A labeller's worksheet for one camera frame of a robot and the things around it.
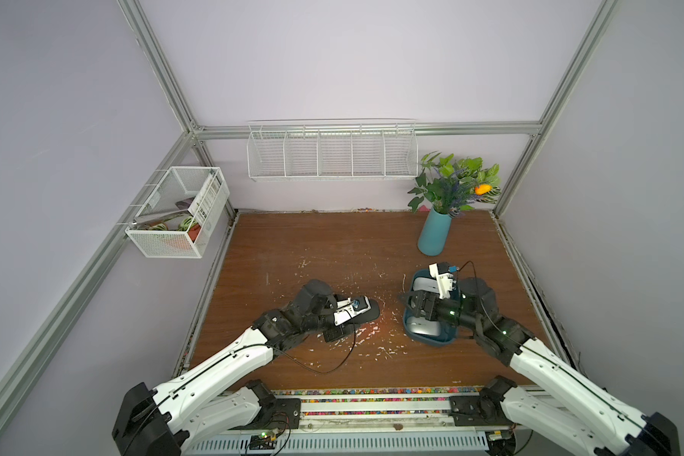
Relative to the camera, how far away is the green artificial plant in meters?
0.82

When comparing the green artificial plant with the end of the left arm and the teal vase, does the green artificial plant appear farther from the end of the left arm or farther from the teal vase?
the end of the left arm

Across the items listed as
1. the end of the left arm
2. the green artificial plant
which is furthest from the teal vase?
the end of the left arm

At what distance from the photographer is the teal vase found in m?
0.95

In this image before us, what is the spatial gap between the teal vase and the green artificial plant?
0.09ft
